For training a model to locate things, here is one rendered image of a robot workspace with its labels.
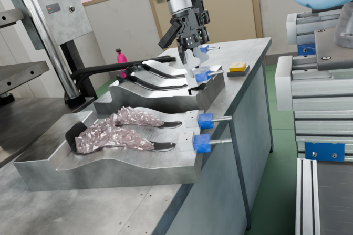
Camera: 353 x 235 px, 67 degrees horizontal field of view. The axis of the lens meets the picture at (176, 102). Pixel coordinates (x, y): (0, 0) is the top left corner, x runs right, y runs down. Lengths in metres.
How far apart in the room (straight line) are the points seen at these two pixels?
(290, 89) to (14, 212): 0.77
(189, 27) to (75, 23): 0.92
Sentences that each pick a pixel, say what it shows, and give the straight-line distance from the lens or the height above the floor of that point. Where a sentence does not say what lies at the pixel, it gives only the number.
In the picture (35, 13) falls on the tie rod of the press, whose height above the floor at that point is 1.25.
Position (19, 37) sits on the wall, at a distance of 3.56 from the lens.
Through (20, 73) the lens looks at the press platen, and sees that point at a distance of 1.37.
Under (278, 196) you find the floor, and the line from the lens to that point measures 1.71.
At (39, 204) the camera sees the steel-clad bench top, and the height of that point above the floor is 0.80.
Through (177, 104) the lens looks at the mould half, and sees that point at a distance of 0.92.
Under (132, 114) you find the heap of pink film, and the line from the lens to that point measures 0.81.
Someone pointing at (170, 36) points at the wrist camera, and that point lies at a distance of 0.90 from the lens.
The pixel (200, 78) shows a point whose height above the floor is 0.92.
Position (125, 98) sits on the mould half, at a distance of 1.05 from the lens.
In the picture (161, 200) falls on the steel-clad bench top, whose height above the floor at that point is 0.80.
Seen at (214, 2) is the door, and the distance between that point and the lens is 3.34.
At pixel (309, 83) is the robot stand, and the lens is 0.65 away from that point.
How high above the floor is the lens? 1.25
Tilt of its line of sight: 25 degrees down
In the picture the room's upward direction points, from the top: 16 degrees counter-clockwise
